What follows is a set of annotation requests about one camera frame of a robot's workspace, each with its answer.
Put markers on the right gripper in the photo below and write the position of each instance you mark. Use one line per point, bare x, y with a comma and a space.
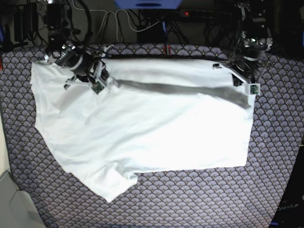
87, 68

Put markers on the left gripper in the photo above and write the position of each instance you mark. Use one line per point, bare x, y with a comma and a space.
246, 70

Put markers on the white T-shirt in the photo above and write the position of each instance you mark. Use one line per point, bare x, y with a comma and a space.
153, 115

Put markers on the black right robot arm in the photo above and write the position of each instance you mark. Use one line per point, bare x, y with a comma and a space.
62, 33

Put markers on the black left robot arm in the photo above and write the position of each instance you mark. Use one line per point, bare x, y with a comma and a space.
252, 39

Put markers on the red table clamp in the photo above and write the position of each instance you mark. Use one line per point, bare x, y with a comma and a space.
167, 50

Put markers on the black power strip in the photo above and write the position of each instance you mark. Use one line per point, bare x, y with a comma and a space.
203, 13

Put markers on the black equipment box left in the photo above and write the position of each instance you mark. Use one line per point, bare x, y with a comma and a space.
26, 22

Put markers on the black power adapter box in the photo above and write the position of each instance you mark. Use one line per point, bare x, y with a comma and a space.
154, 34

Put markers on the blue box overhead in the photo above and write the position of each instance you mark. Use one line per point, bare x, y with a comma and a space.
148, 4

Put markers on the patterned purple table cloth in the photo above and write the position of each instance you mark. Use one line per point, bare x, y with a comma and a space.
244, 197

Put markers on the black case with logo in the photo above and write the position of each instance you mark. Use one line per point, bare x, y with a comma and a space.
290, 213

